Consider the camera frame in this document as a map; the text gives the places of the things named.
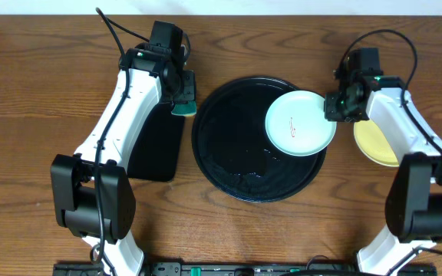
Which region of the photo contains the light blue plate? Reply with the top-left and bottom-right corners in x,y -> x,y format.
264,90 -> 337,157

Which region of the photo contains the green scouring sponge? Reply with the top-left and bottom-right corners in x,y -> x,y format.
171,100 -> 197,117

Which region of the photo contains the black round tray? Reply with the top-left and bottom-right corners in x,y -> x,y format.
192,76 -> 326,202

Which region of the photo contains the black rectangular tray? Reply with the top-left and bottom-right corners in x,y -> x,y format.
127,103 -> 185,182

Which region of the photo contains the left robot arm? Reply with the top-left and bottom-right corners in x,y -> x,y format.
50,46 -> 195,275

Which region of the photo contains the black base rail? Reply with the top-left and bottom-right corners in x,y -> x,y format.
51,261 -> 439,276

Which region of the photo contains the yellow plate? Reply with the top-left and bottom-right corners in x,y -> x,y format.
353,120 -> 399,167

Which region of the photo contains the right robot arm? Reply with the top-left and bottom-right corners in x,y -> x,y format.
324,69 -> 442,275

